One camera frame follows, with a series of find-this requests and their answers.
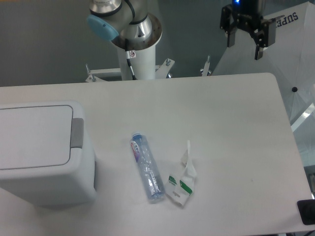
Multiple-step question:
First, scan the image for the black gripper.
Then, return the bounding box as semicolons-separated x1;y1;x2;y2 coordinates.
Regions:
220;0;276;60

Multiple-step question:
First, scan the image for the white trash can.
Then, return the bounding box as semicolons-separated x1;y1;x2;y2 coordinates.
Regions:
0;100;96;206

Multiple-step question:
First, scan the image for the torn white green wrapper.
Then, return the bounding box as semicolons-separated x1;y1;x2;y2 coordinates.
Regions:
164;140;197;207

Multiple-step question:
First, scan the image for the clear plastic water bottle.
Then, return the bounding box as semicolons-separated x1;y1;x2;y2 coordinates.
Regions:
130;132;165;203

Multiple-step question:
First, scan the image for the black clamp at table edge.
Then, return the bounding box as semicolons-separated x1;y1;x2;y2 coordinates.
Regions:
297;199;315;225

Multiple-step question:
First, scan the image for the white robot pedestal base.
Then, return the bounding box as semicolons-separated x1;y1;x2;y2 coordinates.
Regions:
85;45;175;83

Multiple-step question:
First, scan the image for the black cable on pedestal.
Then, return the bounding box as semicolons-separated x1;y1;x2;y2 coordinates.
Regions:
124;0;137;81

